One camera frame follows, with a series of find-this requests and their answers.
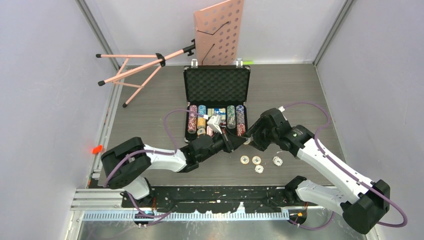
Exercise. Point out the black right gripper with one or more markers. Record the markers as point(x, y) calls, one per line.
point(257, 142)

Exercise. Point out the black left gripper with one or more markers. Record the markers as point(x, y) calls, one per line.
point(231, 143)

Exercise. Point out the white 1 chip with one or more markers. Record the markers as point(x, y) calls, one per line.
point(259, 169)

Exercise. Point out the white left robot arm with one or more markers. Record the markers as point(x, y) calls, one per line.
point(125, 163)

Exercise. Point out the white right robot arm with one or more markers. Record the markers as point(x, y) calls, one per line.
point(361, 201)

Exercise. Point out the blue Texas Hold'em card deck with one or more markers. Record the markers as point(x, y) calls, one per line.
point(217, 111)

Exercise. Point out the red chip stack right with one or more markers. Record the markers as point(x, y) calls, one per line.
point(240, 129)

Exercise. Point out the blue orange chip stack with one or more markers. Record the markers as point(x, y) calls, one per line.
point(240, 114)

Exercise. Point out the green chip stack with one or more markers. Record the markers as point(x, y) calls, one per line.
point(231, 117)

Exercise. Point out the lone yellow chip in case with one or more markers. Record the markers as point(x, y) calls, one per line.
point(201, 131)

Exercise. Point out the yellow chip stack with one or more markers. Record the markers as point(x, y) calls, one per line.
point(201, 123)

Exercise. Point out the light blue chip stack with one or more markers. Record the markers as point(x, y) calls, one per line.
point(202, 111)

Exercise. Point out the dark red chip stack left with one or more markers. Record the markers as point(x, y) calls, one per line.
point(192, 125)

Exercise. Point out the black aluminium poker case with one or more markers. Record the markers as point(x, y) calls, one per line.
point(215, 88)

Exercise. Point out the purple poker chip stack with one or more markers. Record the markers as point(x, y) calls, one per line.
point(193, 110)

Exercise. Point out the pink perforated music stand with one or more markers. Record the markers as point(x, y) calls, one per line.
point(215, 44)

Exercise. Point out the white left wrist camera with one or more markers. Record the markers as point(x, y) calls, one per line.
point(214, 122)

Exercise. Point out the orange clip on rail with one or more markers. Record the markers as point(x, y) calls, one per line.
point(96, 150)

